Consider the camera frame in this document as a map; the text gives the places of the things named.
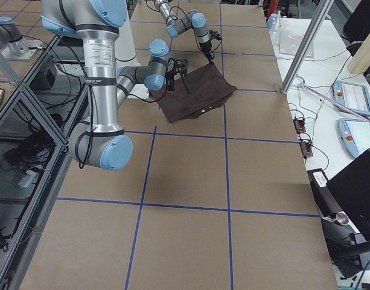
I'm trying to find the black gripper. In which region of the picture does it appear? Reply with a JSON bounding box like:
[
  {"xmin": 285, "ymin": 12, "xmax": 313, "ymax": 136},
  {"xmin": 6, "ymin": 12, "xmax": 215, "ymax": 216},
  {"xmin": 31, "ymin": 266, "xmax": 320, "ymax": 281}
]
[
  {"xmin": 167, "ymin": 77, "xmax": 175, "ymax": 91},
  {"xmin": 201, "ymin": 42, "xmax": 215, "ymax": 63}
]

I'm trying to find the dark brown t-shirt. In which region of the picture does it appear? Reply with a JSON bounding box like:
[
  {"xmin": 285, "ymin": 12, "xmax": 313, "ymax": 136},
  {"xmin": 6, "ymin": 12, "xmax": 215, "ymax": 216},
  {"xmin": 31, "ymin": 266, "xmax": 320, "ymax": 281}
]
[{"xmin": 158, "ymin": 63, "xmax": 237, "ymax": 123}]

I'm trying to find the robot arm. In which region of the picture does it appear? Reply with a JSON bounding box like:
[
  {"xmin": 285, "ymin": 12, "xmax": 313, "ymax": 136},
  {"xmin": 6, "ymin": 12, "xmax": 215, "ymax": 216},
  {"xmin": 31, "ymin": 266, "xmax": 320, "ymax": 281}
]
[
  {"xmin": 41, "ymin": 1, "xmax": 173, "ymax": 170},
  {"xmin": 153, "ymin": 0, "xmax": 222, "ymax": 63}
]

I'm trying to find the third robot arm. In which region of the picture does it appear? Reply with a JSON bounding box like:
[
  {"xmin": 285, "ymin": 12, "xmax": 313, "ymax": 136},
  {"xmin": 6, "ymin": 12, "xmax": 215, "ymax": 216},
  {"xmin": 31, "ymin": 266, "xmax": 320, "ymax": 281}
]
[{"xmin": 0, "ymin": 16, "xmax": 43, "ymax": 61}]

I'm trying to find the clear plastic tray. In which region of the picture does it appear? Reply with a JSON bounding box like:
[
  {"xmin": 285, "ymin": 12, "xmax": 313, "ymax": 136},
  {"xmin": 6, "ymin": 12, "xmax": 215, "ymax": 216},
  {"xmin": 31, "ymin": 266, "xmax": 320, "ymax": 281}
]
[{"xmin": 270, "ymin": 24, "xmax": 307, "ymax": 59}]

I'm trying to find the red fire extinguisher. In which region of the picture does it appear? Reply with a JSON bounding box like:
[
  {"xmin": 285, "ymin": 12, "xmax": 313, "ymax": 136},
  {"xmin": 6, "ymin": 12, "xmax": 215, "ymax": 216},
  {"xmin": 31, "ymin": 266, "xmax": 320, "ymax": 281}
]
[{"xmin": 267, "ymin": 0, "xmax": 279, "ymax": 16}]

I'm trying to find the upper relay module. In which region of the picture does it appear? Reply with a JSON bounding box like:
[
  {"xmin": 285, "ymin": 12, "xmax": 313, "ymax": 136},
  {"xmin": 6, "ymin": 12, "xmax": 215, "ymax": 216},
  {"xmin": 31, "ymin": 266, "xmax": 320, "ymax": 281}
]
[{"xmin": 293, "ymin": 118, "xmax": 307, "ymax": 134}]

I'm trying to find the relay module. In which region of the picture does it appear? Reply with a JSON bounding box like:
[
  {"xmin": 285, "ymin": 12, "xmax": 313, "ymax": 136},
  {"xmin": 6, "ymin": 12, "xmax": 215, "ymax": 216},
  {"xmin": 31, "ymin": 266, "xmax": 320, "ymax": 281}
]
[
  {"xmin": 299, "ymin": 140, "xmax": 313, "ymax": 160},
  {"xmin": 293, "ymin": 118, "xmax": 307, "ymax": 134}
]

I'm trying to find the lower relay module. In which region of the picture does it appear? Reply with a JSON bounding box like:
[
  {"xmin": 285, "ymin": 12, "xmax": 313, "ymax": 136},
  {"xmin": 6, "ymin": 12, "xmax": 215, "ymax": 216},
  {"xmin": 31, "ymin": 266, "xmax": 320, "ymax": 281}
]
[{"xmin": 299, "ymin": 140, "xmax": 313, "ymax": 160}]

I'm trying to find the upper teach pendant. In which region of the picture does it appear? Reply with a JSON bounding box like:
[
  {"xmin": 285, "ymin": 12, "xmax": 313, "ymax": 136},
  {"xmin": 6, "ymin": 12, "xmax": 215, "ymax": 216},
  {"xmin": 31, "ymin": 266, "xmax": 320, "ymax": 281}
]
[{"xmin": 333, "ymin": 81, "xmax": 370, "ymax": 117}]

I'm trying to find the teach pendant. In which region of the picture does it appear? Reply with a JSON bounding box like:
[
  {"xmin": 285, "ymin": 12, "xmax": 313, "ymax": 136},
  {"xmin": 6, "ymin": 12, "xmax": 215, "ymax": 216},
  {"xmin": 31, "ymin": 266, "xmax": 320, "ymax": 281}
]
[
  {"xmin": 337, "ymin": 118, "xmax": 370, "ymax": 158},
  {"xmin": 333, "ymin": 81, "xmax": 370, "ymax": 117}
]

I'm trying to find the wooden board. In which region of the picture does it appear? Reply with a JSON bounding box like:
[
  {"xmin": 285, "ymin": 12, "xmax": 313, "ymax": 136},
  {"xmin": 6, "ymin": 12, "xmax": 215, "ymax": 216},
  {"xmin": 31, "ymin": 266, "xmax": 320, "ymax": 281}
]
[{"xmin": 347, "ymin": 33, "xmax": 370, "ymax": 74}]

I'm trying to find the lower teach pendant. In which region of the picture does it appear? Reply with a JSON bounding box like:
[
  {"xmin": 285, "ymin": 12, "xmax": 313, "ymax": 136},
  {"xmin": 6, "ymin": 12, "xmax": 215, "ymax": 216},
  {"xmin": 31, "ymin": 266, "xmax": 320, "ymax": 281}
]
[{"xmin": 337, "ymin": 118, "xmax": 370, "ymax": 158}]

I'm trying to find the black box with label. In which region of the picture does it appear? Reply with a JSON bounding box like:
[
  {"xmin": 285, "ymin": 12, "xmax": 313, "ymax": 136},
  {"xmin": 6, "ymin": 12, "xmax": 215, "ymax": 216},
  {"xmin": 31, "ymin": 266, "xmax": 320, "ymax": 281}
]
[{"xmin": 307, "ymin": 169, "xmax": 342, "ymax": 218}]

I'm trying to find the black monitor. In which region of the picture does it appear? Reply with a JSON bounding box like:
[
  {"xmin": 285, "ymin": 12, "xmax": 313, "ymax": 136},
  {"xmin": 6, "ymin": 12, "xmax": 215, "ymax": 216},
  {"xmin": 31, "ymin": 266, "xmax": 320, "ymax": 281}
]
[{"xmin": 327, "ymin": 149, "xmax": 370, "ymax": 240}]

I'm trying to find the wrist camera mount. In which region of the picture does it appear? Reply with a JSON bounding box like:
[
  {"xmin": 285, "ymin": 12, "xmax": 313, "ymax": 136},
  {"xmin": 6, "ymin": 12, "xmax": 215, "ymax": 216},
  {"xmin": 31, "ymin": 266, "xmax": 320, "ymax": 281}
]
[
  {"xmin": 209, "ymin": 30, "xmax": 222, "ymax": 41},
  {"xmin": 166, "ymin": 58, "xmax": 190, "ymax": 94}
]

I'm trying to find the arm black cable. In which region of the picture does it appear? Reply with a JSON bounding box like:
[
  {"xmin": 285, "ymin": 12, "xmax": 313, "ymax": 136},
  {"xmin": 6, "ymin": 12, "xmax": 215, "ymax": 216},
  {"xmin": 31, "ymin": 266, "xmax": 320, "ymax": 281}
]
[
  {"xmin": 168, "ymin": 4, "xmax": 223, "ymax": 55},
  {"xmin": 77, "ymin": 62, "xmax": 191, "ymax": 170}
]

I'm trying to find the aluminium extrusion post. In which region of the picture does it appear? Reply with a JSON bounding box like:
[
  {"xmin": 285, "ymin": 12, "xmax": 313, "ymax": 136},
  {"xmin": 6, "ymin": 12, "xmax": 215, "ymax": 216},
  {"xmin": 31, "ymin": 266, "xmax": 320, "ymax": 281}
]
[{"xmin": 281, "ymin": 0, "xmax": 334, "ymax": 94}]

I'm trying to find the aluminium frame table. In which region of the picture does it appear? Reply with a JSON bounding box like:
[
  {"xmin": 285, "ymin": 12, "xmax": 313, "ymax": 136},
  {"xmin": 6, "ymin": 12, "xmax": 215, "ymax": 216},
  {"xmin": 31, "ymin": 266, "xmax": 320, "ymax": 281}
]
[{"xmin": 0, "ymin": 37, "xmax": 88, "ymax": 289}]

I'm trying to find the black camera stand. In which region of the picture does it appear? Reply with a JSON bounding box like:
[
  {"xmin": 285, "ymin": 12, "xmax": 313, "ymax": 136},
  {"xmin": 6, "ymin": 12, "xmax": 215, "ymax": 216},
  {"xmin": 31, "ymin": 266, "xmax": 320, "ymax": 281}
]
[{"xmin": 321, "ymin": 219, "xmax": 370, "ymax": 278}]

